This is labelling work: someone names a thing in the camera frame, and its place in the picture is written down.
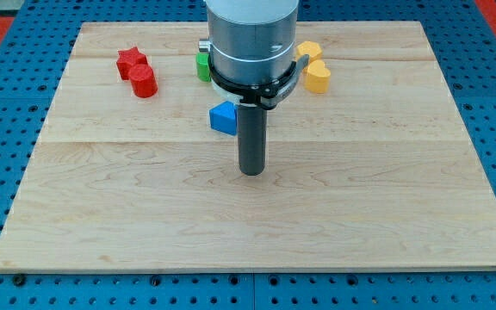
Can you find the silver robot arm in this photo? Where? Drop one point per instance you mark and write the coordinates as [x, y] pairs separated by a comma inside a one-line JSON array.
[[251, 44]]

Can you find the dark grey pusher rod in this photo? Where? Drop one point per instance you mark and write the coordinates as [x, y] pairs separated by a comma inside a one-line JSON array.
[[251, 131]]

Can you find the blue triangular block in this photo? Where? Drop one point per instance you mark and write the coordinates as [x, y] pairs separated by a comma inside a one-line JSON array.
[[223, 118]]

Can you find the yellow heart block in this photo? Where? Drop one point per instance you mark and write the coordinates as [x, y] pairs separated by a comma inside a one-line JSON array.
[[318, 77]]

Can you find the green block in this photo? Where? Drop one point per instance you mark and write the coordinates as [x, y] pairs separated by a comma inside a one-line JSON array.
[[202, 67]]

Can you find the yellow hexagon block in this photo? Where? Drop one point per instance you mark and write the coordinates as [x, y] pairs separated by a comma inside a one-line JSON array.
[[310, 48]]

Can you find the red cylinder block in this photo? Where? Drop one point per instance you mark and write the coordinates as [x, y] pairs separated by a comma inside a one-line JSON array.
[[143, 81]]

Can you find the light wooden board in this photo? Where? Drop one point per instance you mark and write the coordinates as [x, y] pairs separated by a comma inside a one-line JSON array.
[[378, 174]]

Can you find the red star block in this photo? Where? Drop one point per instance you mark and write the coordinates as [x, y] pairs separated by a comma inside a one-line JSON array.
[[129, 58]]

